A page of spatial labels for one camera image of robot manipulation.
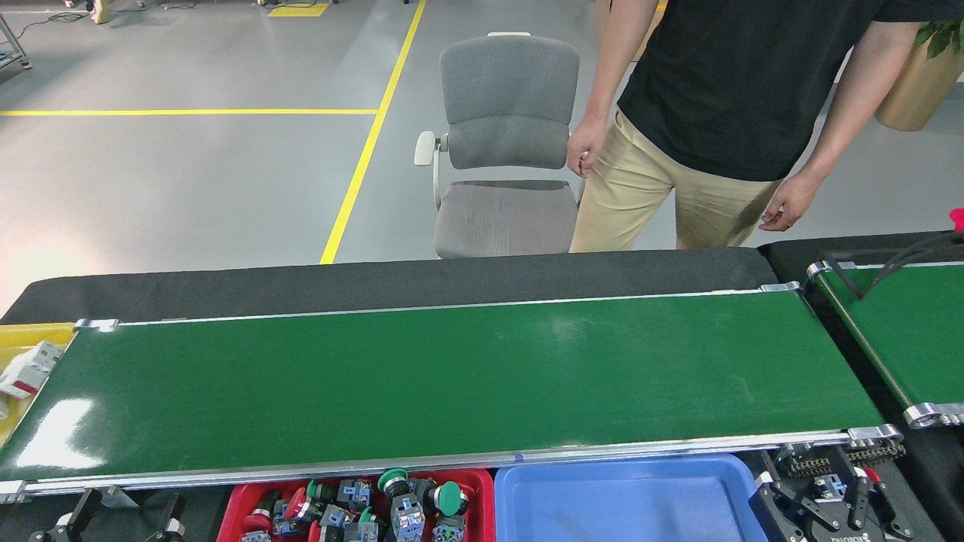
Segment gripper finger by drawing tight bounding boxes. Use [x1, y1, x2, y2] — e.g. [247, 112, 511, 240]
[749, 470, 825, 542]
[30, 489, 102, 542]
[847, 468, 916, 539]
[147, 495, 185, 542]

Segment red button with black body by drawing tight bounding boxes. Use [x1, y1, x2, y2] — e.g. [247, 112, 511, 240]
[241, 489, 284, 532]

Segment red mushroom push button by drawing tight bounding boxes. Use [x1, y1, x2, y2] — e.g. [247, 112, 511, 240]
[307, 503, 355, 542]
[813, 465, 883, 499]
[282, 486, 329, 525]

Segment red plastic tray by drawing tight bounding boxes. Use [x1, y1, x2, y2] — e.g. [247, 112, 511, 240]
[217, 468, 496, 542]

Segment blue plastic tray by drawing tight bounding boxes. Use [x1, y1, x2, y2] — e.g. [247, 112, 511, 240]
[494, 453, 769, 542]

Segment short green conveyor belt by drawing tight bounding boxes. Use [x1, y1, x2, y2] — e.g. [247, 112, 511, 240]
[807, 260, 964, 430]

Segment yellow plastic tray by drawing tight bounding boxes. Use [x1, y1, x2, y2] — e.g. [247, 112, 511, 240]
[0, 322, 76, 449]

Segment long green conveyor belt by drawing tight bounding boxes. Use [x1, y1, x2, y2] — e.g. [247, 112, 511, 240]
[0, 282, 905, 505]

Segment person's left hand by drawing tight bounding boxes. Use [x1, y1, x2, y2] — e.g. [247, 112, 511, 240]
[759, 175, 822, 232]

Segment person's right hand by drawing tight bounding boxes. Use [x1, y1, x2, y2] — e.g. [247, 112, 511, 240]
[566, 114, 607, 179]

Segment white circuit breaker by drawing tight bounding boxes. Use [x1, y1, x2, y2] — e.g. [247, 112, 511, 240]
[0, 340, 66, 400]

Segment tan plant pot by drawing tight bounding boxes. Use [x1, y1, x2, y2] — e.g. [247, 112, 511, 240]
[875, 45, 964, 132]

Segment person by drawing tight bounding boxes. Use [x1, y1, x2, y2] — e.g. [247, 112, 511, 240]
[566, 0, 964, 253]

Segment green plant leaves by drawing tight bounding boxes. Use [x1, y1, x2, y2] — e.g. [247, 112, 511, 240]
[915, 19, 964, 61]

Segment grey office chair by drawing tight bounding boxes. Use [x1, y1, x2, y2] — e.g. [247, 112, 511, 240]
[413, 32, 584, 259]

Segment conveyor drive chain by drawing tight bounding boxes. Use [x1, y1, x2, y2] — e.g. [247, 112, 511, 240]
[779, 440, 907, 477]

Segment black guide frame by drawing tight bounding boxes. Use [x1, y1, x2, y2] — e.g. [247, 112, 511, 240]
[825, 230, 964, 298]

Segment metal frame cart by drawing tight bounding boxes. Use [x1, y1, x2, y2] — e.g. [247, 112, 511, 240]
[0, 15, 31, 72]

